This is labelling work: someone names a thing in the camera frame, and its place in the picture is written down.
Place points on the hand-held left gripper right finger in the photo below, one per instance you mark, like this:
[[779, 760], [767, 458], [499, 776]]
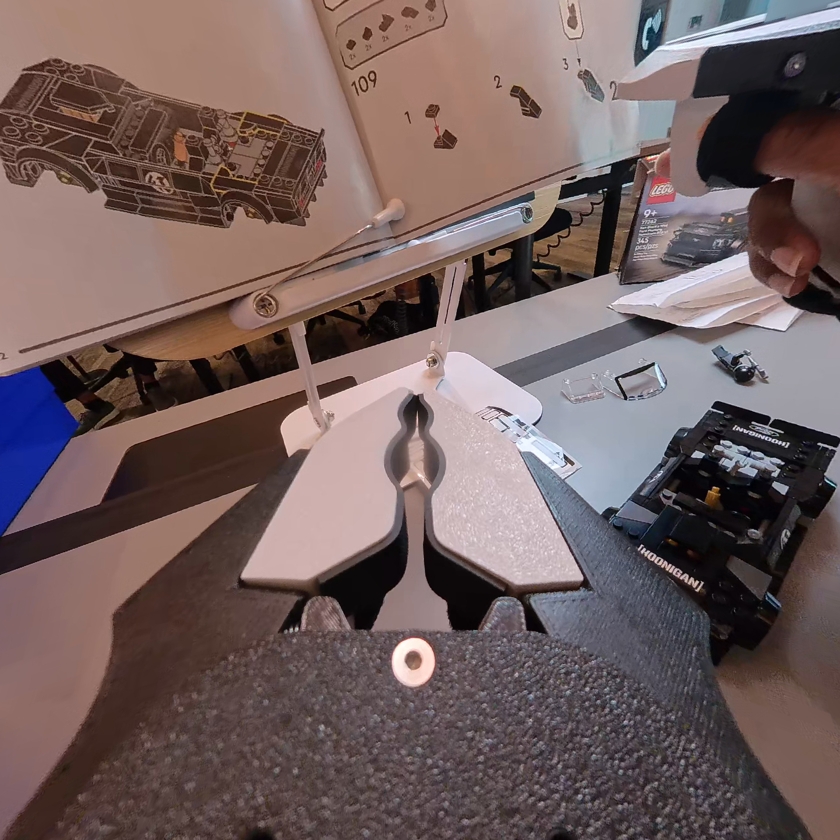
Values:
[[499, 512]]

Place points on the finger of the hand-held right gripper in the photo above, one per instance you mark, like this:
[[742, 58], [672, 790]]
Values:
[[676, 79]]

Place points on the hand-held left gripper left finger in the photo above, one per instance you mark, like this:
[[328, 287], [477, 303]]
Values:
[[328, 512]]

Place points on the clear flat lego piece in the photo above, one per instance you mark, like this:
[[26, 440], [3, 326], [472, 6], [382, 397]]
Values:
[[583, 389]]

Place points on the lego set box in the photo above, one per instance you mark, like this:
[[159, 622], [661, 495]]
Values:
[[683, 236]]

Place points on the clear lego windshield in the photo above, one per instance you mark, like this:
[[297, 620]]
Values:
[[639, 382]]

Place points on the black lego car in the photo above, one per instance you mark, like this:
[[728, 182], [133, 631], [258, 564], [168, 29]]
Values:
[[735, 512]]

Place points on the black lego axle assembly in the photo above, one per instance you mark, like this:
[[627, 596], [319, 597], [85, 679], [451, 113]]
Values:
[[738, 364]]

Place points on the lego instruction booklet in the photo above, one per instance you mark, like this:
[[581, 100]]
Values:
[[197, 250]]

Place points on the sticker sheet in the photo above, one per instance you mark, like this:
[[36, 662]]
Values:
[[525, 440]]

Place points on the white booklet stand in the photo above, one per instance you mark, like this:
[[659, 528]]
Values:
[[473, 381]]

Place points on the white paper bags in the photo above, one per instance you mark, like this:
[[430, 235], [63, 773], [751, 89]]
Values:
[[696, 295]]

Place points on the blue storage bin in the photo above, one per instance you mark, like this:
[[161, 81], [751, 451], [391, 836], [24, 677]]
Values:
[[33, 446]]

